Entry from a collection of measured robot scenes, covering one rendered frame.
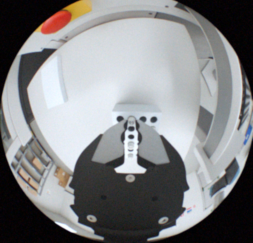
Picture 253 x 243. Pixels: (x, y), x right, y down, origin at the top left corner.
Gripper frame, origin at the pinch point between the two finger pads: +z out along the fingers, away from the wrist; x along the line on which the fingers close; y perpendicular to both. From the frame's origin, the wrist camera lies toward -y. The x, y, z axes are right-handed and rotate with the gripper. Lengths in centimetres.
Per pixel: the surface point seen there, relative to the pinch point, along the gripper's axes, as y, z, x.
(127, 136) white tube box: 4.1, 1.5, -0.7
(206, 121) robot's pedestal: 17, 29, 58
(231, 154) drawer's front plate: 4.1, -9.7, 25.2
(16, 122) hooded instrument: 0, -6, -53
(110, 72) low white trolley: -7.2, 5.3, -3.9
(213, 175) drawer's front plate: 5.9, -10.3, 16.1
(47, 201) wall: 314, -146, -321
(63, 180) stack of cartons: 328, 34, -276
